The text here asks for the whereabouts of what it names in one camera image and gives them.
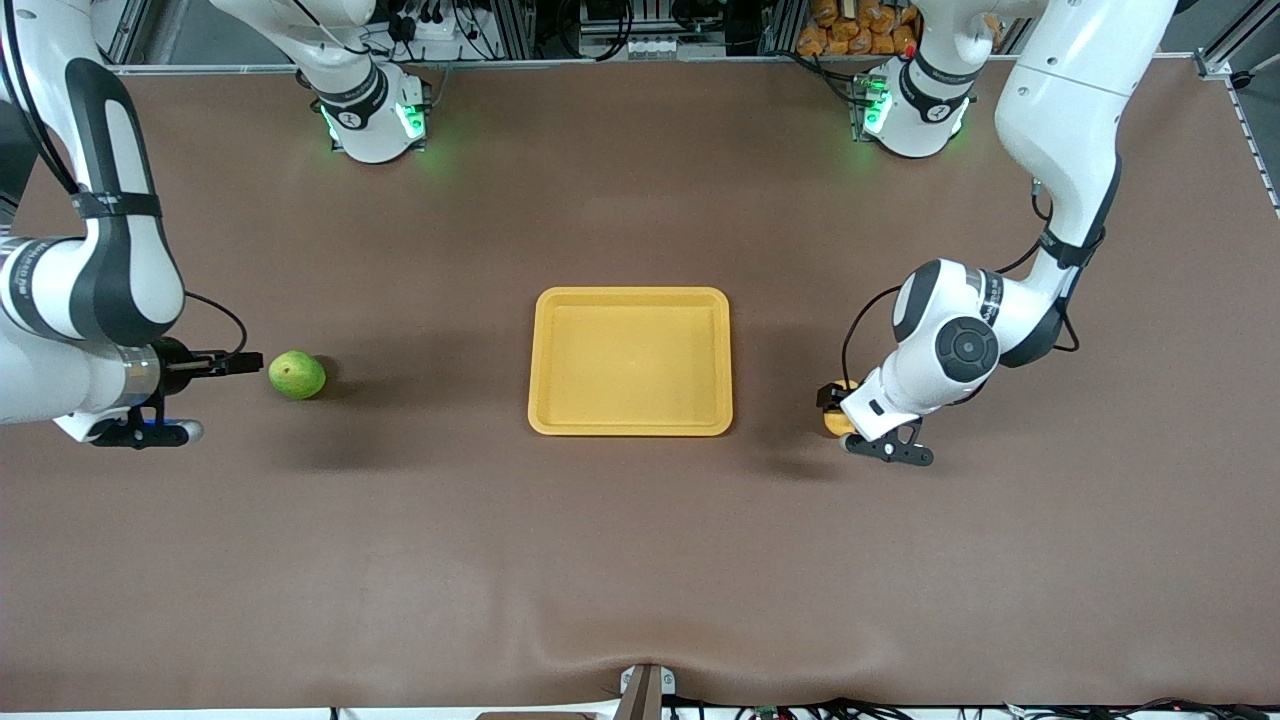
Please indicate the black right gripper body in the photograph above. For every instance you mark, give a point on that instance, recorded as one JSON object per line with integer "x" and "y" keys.
{"x": 177, "y": 362}

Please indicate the yellow potato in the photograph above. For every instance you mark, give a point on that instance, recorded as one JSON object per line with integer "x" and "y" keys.
{"x": 836, "y": 420}

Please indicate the green apple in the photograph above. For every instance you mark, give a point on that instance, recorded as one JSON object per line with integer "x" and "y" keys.
{"x": 297, "y": 375}

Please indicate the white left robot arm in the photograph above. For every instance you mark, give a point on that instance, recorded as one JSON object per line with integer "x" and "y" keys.
{"x": 1060, "y": 100}

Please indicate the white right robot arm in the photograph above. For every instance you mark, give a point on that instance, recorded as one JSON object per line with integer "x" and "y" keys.
{"x": 120, "y": 280}

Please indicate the yellow rectangular plastic tray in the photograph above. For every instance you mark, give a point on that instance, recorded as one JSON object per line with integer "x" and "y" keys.
{"x": 630, "y": 360}

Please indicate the bag of orange bread rolls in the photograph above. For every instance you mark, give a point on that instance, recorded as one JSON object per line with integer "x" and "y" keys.
{"x": 860, "y": 30}

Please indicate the white power strip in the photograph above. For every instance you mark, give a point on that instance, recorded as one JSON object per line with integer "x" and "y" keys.
{"x": 430, "y": 30}

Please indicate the metal table edge bracket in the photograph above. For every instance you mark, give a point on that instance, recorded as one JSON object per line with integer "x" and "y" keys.
{"x": 645, "y": 690}

